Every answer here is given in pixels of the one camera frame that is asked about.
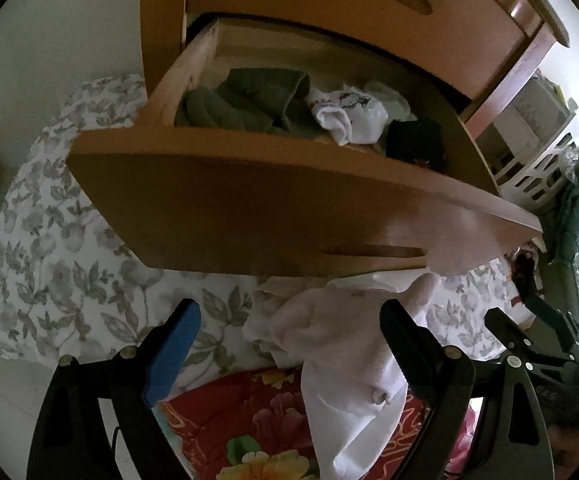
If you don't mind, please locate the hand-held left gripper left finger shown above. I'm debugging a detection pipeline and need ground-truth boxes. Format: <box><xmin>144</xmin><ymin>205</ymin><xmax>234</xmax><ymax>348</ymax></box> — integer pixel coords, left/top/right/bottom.
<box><xmin>27</xmin><ymin>298</ymin><xmax>202</xmax><ymax>480</ymax></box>

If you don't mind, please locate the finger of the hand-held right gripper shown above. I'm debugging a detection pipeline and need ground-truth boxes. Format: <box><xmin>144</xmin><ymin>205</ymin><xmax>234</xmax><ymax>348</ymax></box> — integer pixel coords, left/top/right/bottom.
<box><xmin>522</xmin><ymin>290</ymin><xmax>579</xmax><ymax>348</ymax></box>
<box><xmin>484</xmin><ymin>307</ymin><xmax>577</xmax><ymax>368</ymax></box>

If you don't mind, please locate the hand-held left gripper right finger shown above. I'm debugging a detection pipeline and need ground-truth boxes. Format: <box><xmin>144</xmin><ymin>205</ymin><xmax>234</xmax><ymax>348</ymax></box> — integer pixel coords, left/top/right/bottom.
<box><xmin>379</xmin><ymin>299</ymin><xmax>555</xmax><ymax>480</ymax></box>

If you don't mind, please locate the pale pink garment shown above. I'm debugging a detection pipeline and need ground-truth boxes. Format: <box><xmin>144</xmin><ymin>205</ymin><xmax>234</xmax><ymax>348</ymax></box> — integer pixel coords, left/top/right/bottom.
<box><xmin>244</xmin><ymin>270</ymin><xmax>443</xmax><ymax>480</ymax></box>

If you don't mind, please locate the black printed garment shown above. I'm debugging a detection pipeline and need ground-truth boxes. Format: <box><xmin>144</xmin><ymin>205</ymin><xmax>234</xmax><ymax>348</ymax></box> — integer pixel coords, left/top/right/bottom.
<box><xmin>385</xmin><ymin>117</ymin><xmax>447</xmax><ymax>172</ymax></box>

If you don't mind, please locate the person's right hand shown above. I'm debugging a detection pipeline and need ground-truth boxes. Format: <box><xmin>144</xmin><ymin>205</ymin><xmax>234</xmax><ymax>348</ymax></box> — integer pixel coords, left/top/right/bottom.
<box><xmin>552</xmin><ymin>430</ymin><xmax>579</xmax><ymax>480</ymax></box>

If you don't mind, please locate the red floral blanket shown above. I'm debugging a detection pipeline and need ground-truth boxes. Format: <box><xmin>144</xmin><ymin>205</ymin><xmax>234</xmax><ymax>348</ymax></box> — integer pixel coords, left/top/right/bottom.
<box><xmin>162</xmin><ymin>367</ymin><xmax>481</xmax><ymax>480</ymax></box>

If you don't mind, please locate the grey floral bedsheet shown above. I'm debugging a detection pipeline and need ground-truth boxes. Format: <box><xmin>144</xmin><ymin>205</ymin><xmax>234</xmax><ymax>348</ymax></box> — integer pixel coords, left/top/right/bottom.
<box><xmin>0</xmin><ymin>74</ymin><xmax>526</xmax><ymax>377</ymax></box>

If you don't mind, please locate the white laundry basket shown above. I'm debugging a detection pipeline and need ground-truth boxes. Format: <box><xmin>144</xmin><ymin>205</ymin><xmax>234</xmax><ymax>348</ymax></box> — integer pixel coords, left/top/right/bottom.
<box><xmin>492</xmin><ymin>120</ymin><xmax>579</xmax><ymax>212</ymax></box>

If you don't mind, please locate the white printed garment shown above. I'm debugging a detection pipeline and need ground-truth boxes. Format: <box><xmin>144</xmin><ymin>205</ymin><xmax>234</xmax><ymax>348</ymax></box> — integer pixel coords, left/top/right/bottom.
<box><xmin>304</xmin><ymin>87</ymin><xmax>388</xmax><ymax>147</ymax></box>

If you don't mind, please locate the white silky garment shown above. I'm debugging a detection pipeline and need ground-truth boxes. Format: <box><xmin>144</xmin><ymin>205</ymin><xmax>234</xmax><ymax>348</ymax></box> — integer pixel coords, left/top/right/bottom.
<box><xmin>364</xmin><ymin>80</ymin><xmax>413</xmax><ymax>122</ymax></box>

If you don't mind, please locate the olive green garment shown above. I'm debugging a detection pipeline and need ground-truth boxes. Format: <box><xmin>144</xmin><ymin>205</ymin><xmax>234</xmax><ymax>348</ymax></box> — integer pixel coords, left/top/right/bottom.
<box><xmin>174</xmin><ymin>67</ymin><xmax>321</xmax><ymax>139</ymax></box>

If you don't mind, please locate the wooden nightstand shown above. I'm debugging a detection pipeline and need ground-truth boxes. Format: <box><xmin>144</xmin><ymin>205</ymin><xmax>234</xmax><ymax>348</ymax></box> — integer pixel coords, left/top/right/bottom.
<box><xmin>64</xmin><ymin>0</ymin><xmax>570</xmax><ymax>278</ymax></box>

